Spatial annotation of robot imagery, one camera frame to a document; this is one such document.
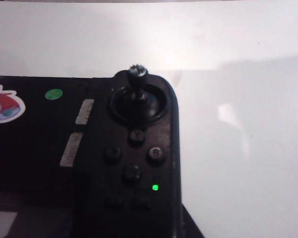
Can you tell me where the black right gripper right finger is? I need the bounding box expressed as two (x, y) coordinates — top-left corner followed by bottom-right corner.
(180, 205), (206, 238)

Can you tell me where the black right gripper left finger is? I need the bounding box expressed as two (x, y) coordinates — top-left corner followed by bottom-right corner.
(6, 205), (77, 238)

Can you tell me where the black remote control with joysticks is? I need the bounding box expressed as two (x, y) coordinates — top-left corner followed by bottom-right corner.
(0, 63), (183, 238)

